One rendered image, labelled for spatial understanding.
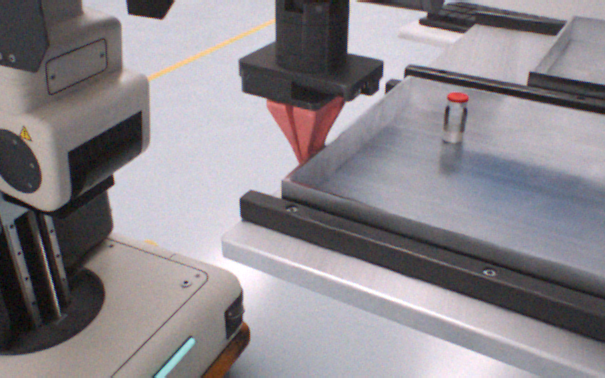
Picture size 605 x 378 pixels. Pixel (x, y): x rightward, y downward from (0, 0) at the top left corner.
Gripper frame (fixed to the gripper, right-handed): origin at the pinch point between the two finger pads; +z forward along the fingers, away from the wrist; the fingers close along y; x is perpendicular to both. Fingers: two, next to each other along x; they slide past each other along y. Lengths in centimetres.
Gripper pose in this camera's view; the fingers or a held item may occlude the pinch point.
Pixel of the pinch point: (309, 160)
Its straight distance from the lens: 55.4
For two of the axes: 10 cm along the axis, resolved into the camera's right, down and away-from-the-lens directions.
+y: 8.7, 2.7, -4.2
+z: -0.2, 8.6, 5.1
